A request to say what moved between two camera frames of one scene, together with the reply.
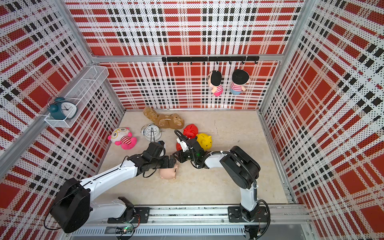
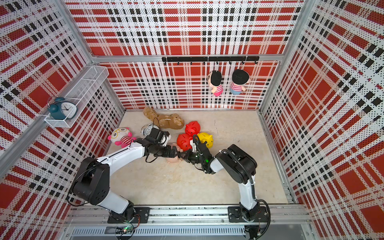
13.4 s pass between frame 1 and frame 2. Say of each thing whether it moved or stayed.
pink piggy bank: moved
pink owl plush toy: stayed
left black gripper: moved
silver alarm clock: stayed
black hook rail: stayed
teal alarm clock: stayed
